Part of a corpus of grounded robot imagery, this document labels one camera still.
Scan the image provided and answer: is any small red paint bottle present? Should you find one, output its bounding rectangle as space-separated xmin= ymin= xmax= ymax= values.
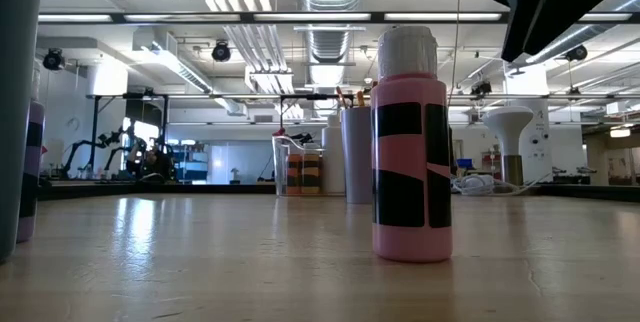
xmin=287 ymin=154 xmax=304 ymax=196

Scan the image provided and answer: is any white round column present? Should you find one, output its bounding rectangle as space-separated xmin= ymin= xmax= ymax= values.
xmin=519 ymin=97 xmax=554 ymax=186

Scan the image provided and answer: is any white cable bundle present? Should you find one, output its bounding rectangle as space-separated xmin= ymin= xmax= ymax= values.
xmin=449 ymin=172 xmax=551 ymax=198

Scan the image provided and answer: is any small pink paint bottle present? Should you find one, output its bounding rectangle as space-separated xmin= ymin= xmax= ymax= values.
xmin=370 ymin=25 xmax=454 ymax=263

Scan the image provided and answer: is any large white paint bottle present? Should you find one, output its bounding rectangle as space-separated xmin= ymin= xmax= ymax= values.
xmin=321 ymin=114 xmax=346 ymax=196

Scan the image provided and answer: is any clear plastic bin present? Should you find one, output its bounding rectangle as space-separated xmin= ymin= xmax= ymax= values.
xmin=272 ymin=134 xmax=346 ymax=198

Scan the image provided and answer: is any large teal paint bottle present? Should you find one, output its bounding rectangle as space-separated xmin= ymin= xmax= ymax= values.
xmin=0 ymin=0 xmax=45 ymax=263

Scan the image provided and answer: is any small purple paint bottle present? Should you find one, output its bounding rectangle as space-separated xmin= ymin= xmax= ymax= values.
xmin=17 ymin=64 xmax=46 ymax=243

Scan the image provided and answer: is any lilac plastic cup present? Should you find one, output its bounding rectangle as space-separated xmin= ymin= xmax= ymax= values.
xmin=341 ymin=106 xmax=374 ymax=205

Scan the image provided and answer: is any small ochre paint bottle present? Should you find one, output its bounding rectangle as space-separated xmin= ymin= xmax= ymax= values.
xmin=302 ymin=154 xmax=321 ymax=196

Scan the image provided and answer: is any black ceiling spotlight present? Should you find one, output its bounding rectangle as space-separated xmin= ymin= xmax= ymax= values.
xmin=42 ymin=48 xmax=66 ymax=72
xmin=565 ymin=44 xmax=589 ymax=62
xmin=469 ymin=79 xmax=494 ymax=98
xmin=213 ymin=40 xmax=232 ymax=63

